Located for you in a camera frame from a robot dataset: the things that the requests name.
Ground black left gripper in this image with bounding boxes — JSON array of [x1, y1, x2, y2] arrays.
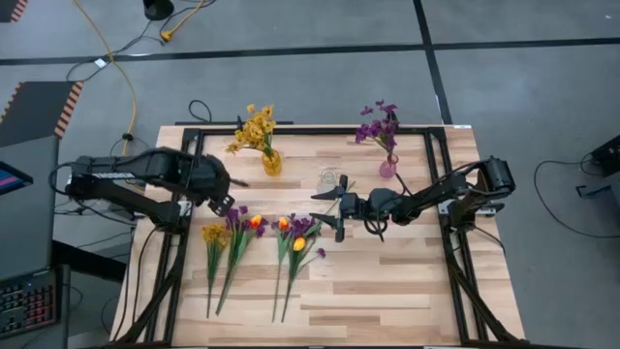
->
[[186, 154, 250, 218]]

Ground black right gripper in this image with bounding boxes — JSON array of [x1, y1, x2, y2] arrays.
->
[[308, 174, 373, 242]]

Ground yellow glass vase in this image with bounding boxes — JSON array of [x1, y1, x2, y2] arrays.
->
[[261, 148, 284, 177]]

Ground clear glass vase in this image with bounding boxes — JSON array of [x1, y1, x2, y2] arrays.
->
[[317, 167, 340, 195]]

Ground pink glass vase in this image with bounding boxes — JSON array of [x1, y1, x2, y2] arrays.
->
[[378, 152, 399, 179]]

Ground black flat bar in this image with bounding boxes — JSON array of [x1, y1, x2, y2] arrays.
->
[[173, 120, 295, 127]]

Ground black desk foot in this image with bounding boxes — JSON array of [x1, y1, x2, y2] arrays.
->
[[51, 239, 128, 283]]

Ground black round stand base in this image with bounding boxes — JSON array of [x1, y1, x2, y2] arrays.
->
[[141, 0, 175, 21]]

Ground grey desk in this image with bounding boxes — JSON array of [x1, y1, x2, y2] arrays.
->
[[0, 135, 72, 349]]

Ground large black hazard-striped mat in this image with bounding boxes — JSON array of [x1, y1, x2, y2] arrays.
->
[[0, 80, 86, 149]]

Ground tablet screen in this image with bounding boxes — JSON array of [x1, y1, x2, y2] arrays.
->
[[0, 161, 34, 197]]

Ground backlit black keyboard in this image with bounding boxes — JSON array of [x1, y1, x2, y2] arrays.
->
[[0, 270, 62, 340]]

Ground black box device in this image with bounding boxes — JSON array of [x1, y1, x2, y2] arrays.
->
[[589, 134, 620, 178]]

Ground small black hazard-striped mat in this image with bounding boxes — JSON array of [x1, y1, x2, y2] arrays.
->
[[0, 0, 29, 24]]

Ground black aluminium table frame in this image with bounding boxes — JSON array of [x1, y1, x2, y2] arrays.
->
[[113, 125, 529, 349]]

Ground black looped cable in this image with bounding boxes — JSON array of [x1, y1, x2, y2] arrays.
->
[[187, 99, 213, 125]]

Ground yellow extension cable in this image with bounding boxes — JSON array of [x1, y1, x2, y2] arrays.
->
[[71, 0, 140, 156]]

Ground yellow plug cable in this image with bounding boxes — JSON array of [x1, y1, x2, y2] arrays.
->
[[160, 0, 207, 43]]

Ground black floor cable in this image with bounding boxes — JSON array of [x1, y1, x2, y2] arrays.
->
[[532, 157, 620, 239]]

